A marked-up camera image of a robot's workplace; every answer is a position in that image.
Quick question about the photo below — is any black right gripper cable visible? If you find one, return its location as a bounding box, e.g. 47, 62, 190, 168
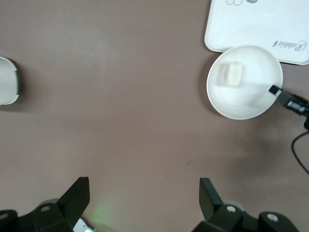
291, 115, 309, 175

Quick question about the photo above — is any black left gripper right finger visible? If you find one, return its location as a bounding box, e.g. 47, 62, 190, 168
192, 177, 296, 232

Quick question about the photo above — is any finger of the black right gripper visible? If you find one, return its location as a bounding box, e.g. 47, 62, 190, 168
268, 84, 309, 116

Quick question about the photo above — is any brown table cover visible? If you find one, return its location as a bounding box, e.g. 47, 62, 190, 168
0, 0, 309, 232

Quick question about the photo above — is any cream rabbit print tray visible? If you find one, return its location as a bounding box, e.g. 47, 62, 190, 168
204, 0, 309, 66

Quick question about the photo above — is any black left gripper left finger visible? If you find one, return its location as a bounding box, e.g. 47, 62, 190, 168
0, 177, 90, 232

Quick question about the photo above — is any cream two-slot toaster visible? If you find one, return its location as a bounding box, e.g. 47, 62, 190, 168
0, 56, 20, 106

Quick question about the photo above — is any round cream plate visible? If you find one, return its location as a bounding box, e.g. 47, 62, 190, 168
206, 45, 283, 120

